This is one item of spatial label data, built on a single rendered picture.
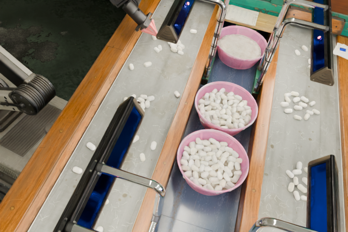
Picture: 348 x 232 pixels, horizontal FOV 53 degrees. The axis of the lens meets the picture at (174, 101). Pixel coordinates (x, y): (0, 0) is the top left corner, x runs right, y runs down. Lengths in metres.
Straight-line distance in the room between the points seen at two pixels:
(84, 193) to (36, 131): 0.95
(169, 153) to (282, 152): 0.45
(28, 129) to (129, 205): 0.74
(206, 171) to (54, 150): 0.55
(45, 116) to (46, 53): 1.12
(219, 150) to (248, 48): 0.67
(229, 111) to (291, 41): 0.65
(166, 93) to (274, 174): 0.55
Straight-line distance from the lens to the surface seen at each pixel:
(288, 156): 1.45
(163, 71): 1.60
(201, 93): 1.52
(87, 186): 0.83
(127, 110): 0.96
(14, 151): 1.71
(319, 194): 0.98
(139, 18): 1.64
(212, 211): 1.31
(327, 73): 1.28
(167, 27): 1.25
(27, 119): 1.80
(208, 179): 1.30
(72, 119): 1.39
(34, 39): 2.98
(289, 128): 1.54
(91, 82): 1.51
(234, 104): 1.53
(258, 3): 2.04
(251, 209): 1.25
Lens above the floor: 1.85
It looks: 48 degrees down
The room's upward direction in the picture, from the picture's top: 10 degrees clockwise
